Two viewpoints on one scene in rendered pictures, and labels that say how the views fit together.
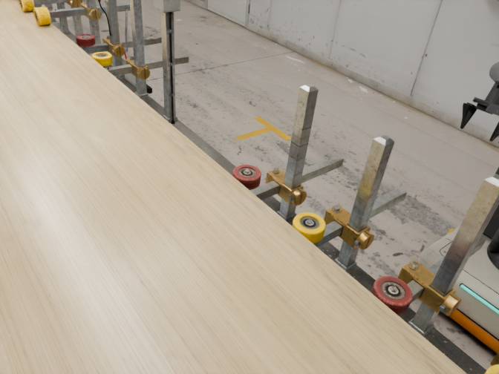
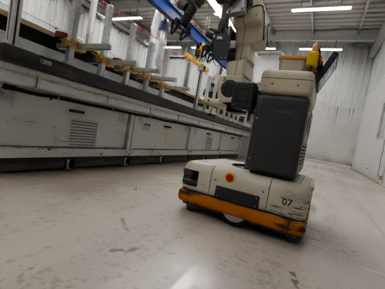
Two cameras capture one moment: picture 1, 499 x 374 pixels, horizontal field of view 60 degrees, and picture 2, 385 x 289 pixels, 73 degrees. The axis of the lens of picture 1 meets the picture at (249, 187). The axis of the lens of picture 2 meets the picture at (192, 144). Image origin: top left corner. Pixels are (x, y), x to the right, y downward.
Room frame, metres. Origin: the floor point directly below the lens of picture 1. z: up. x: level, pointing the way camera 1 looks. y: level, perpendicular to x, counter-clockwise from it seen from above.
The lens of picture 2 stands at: (0.45, -2.54, 0.44)
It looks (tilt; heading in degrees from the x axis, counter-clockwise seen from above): 3 degrees down; 67
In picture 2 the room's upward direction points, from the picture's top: 10 degrees clockwise
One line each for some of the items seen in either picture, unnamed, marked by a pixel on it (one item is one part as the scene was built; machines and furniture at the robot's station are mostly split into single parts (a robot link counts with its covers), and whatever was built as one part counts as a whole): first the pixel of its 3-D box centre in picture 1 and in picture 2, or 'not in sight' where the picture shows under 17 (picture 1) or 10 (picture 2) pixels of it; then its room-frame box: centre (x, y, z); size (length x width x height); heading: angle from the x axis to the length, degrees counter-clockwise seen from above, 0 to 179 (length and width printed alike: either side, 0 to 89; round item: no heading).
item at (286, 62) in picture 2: not in sight; (293, 72); (1.49, -1.33, 0.87); 0.23 x 0.15 x 0.11; 41
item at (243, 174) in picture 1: (245, 187); not in sight; (0.98, 0.01, 0.85); 0.08 x 0.08 x 0.11
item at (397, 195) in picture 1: (355, 218); (154, 78); (0.93, -0.30, 0.83); 0.43 x 0.03 x 0.04; 132
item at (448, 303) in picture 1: (428, 288); (129, 68); (0.69, -0.44, 0.83); 0.14 x 0.06 x 0.05; 42
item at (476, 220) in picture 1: (451, 266); (129, 55); (0.68, -0.46, 0.92); 0.04 x 0.04 x 0.48; 42
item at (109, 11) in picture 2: not in sight; (105, 40); (0.49, -0.62, 0.94); 0.04 x 0.04 x 0.48; 42
